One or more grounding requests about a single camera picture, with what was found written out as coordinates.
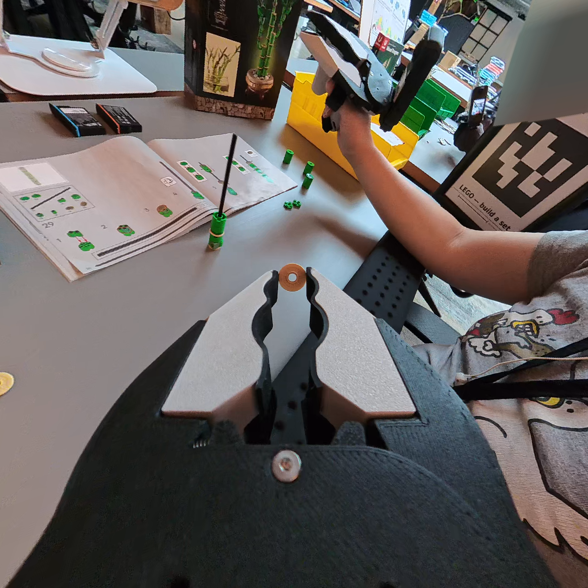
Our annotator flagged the building instruction booklet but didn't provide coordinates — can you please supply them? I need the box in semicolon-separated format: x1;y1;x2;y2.
0;135;299;282

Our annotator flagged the person's right hand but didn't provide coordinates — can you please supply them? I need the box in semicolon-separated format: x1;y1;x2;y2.
325;79;383;156

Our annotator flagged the black smartphone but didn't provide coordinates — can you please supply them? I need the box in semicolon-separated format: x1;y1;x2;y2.
468;85;490;128

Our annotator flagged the white printed poster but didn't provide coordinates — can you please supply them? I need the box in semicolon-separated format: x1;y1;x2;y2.
360;0;412;47

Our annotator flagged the green plastic bin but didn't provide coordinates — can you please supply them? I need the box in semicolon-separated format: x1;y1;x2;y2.
399;78;462;135

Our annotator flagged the green brick stalk on black rod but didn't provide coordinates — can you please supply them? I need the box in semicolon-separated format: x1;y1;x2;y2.
207;133;239;252

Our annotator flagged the person's right forearm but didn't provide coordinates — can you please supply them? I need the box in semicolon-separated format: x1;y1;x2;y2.
339;133;559;296

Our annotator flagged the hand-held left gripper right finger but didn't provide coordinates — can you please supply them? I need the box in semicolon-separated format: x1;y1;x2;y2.
294;266;418;445

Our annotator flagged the black box with blue stripe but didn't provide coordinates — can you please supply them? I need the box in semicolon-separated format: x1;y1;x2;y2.
48;103;107;138

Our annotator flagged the black box with orange stripe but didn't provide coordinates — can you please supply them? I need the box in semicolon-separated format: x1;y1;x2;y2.
95;103;143;135

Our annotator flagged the black and white tag board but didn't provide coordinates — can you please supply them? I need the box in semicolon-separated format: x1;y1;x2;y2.
434;114;588;233

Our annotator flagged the grey desk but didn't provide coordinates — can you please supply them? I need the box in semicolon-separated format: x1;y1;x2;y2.
0;46;465;588

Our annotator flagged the thin beige cable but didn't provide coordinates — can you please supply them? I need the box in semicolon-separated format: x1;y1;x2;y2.
457;355;588;381

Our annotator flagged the white stand with flat base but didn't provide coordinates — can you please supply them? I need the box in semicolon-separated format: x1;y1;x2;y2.
0;0;158;96

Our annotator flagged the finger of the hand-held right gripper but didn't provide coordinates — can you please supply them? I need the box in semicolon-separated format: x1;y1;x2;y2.
305;10;372;61
300;31;365;82

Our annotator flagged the yellow plastic bin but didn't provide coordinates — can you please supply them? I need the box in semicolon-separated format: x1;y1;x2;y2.
286;71;420;169

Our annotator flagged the grey printed t-shirt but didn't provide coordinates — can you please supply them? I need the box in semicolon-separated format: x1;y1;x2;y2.
411;230;588;588

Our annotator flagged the small box with red label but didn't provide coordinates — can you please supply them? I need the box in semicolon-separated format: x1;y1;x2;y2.
367;31;406;79

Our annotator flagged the black neck strap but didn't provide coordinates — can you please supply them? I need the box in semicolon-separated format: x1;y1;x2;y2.
452;337;588;404

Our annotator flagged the dark bamboo set box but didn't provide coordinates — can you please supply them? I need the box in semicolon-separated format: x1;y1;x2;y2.
183;0;304;121

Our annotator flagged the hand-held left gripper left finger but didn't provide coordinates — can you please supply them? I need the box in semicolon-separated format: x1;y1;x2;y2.
161;270;280;445

